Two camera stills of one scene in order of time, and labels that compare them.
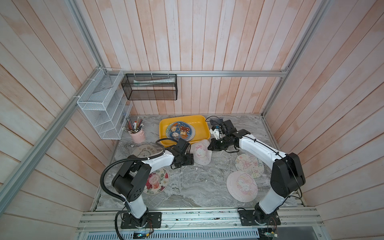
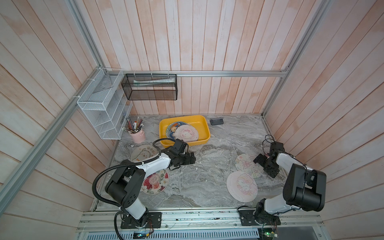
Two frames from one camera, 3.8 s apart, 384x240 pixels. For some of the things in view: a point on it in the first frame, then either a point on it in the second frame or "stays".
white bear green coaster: (143, 151) stays
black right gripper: (214, 147) to (259, 159)
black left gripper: (190, 160) stays
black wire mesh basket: (150, 86) stays
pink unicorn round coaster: (202, 156) to (186, 133)
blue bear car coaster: (180, 129) stays
